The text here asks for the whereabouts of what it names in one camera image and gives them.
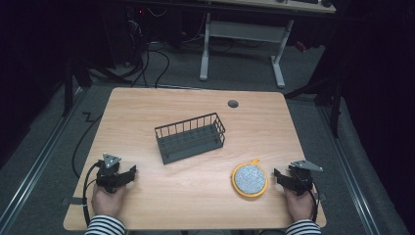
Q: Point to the white-legged wooden desk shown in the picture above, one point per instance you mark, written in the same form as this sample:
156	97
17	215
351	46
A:
244	31

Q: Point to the person's left hand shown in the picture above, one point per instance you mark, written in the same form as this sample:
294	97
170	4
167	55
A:
107	200

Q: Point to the person's right hand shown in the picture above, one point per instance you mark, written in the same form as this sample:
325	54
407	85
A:
299	205

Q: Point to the round yellow-rimmed grey pad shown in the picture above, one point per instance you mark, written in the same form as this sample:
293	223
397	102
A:
250	178

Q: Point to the metal floor rail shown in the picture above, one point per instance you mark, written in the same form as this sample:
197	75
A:
36	166
350	169

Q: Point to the dark metal stand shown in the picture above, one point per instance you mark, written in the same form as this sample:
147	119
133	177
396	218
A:
68	84
331	98

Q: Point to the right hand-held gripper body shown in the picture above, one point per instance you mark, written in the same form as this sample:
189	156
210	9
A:
301	178

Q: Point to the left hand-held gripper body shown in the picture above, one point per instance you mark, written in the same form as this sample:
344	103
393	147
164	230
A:
109	169

